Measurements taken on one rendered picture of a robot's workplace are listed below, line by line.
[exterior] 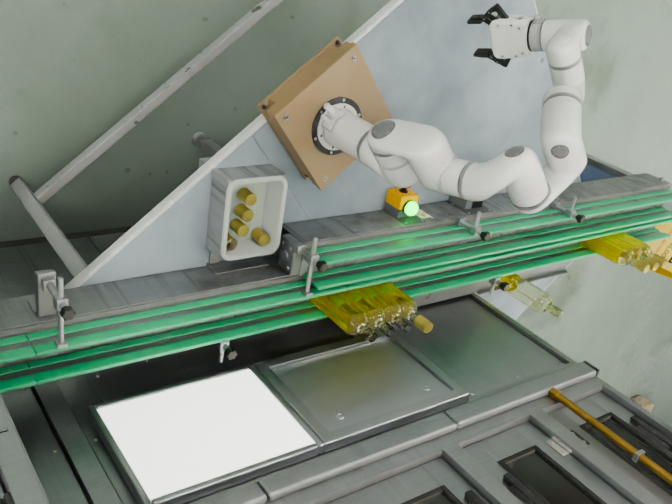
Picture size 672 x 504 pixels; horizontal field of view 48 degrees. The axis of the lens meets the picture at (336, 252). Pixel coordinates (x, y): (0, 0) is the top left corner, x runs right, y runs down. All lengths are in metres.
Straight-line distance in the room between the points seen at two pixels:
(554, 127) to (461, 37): 0.72
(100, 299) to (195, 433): 0.39
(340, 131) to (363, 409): 0.69
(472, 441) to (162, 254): 0.91
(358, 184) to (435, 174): 0.60
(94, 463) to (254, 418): 0.37
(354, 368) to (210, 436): 0.48
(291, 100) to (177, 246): 0.48
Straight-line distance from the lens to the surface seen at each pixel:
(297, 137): 1.91
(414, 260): 2.25
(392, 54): 2.14
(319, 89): 1.90
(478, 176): 1.60
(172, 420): 1.79
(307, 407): 1.87
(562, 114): 1.68
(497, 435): 2.02
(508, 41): 1.96
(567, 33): 1.86
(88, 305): 1.84
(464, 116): 2.41
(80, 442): 1.78
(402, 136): 1.66
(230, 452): 1.72
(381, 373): 2.04
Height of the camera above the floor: 2.33
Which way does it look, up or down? 44 degrees down
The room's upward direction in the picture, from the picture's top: 128 degrees clockwise
